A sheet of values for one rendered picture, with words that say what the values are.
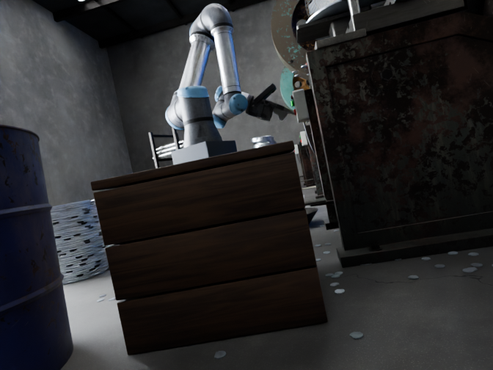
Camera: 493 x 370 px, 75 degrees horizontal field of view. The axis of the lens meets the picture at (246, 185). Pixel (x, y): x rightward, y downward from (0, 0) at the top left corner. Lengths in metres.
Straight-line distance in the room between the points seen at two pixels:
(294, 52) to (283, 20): 0.26
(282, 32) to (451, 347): 2.46
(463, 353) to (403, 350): 0.08
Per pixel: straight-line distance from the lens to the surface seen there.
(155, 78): 8.90
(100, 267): 1.70
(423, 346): 0.60
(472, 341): 0.62
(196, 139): 1.21
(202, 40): 1.55
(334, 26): 1.29
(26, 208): 0.74
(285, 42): 2.73
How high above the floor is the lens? 0.30
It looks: 1 degrees down
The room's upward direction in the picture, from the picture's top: 11 degrees counter-clockwise
